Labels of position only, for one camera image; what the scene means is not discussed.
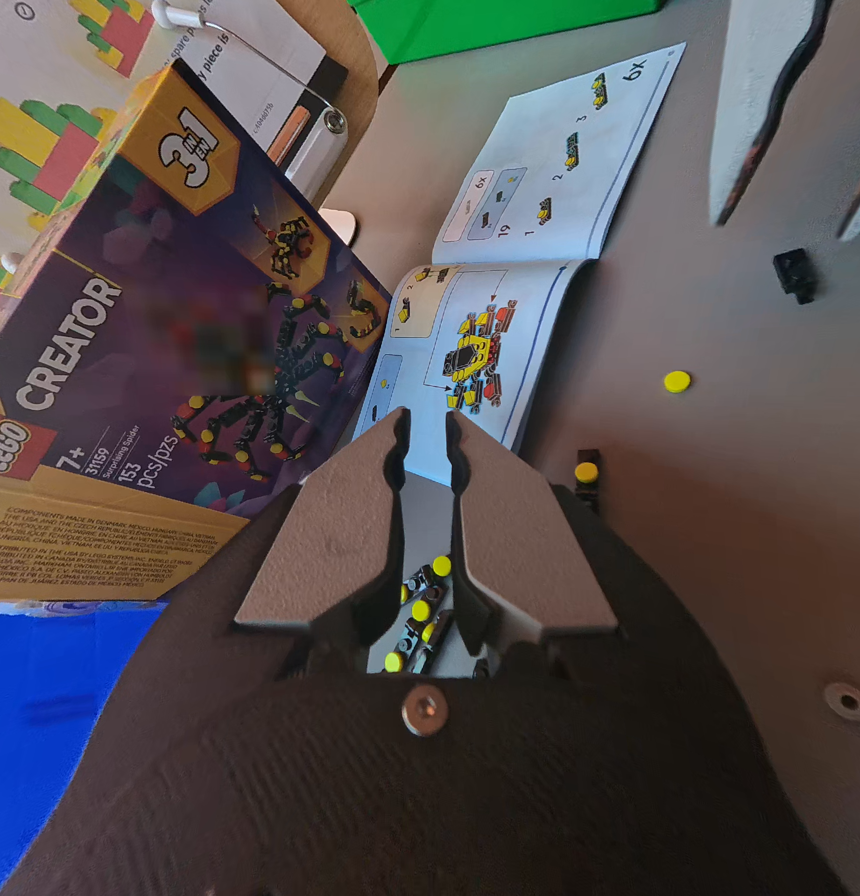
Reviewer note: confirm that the small black lego piece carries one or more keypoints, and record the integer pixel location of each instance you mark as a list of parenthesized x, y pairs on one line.
[(794, 273)]

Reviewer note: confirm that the yellow round lego tile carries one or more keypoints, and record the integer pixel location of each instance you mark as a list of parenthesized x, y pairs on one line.
[(677, 382)]

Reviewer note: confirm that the pile of black yellow lego parts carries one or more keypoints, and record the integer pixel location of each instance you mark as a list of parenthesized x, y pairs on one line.
[(421, 616)]

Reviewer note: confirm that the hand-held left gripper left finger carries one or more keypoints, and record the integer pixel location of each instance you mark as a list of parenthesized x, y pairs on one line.
[(325, 546)]

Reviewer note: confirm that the purple lego set box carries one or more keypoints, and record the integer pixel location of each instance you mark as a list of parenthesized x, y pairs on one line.
[(143, 392)]

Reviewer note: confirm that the green plastic bin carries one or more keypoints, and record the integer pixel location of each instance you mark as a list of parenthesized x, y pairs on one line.
[(507, 28)]

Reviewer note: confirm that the metal table grommet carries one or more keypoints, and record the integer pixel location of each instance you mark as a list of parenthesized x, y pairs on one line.
[(847, 700)]

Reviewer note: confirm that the light blue instruction booklet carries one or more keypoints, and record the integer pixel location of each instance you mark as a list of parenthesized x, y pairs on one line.
[(542, 175)]

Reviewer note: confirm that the metal clipboard clip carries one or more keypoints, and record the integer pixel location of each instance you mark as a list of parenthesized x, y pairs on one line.
[(318, 133)]

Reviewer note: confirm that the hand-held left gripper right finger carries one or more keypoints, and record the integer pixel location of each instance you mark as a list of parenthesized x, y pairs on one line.
[(528, 546)]

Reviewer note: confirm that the black lego piece yellow stud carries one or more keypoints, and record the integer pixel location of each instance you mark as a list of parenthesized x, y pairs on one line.
[(587, 476)]

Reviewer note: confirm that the wooden clipboard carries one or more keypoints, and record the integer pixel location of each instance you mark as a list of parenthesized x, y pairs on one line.
[(363, 84)]

